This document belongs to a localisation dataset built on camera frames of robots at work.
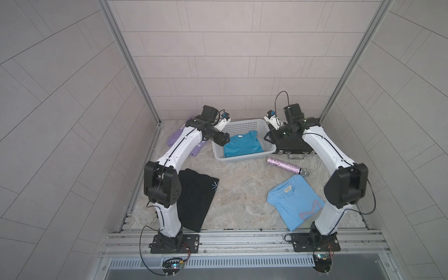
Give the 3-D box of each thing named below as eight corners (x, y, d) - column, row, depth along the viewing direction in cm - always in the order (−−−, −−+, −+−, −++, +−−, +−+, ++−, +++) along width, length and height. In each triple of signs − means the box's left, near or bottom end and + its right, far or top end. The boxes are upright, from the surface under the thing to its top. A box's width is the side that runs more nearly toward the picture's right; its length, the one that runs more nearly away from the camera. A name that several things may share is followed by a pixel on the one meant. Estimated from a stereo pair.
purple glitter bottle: (265, 162, 98) (266, 159, 95) (267, 157, 100) (268, 154, 97) (306, 177, 92) (309, 175, 90) (307, 172, 94) (309, 169, 91)
